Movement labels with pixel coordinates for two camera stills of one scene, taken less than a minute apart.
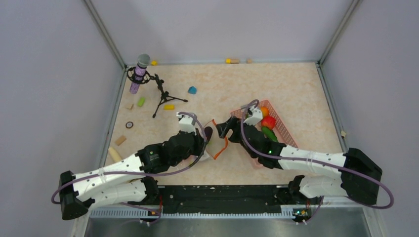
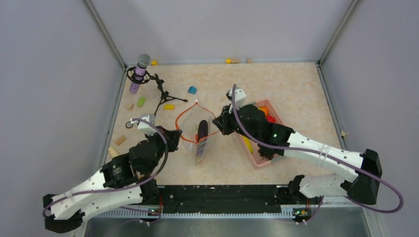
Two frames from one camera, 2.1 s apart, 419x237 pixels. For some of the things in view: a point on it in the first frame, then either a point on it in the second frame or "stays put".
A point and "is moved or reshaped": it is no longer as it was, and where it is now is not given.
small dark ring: [129, 124] stays put
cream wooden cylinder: [114, 156] stays put
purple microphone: [143, 60] stays put
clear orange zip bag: [217, 144] is moved or reshaped
